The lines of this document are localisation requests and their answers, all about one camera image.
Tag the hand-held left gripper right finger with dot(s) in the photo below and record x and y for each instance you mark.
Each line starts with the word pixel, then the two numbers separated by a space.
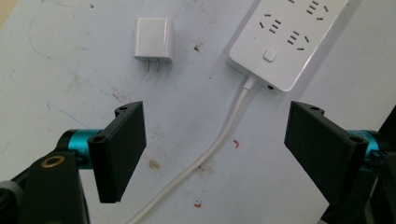
pixel 320 140

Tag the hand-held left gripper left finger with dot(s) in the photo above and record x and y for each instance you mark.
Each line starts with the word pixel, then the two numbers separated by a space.
pixel 120 152

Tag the white power strip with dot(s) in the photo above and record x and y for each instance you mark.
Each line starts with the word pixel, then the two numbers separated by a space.
pixel 285 40

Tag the white charger plug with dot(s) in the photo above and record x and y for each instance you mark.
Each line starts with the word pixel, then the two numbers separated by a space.
pixel 153 39

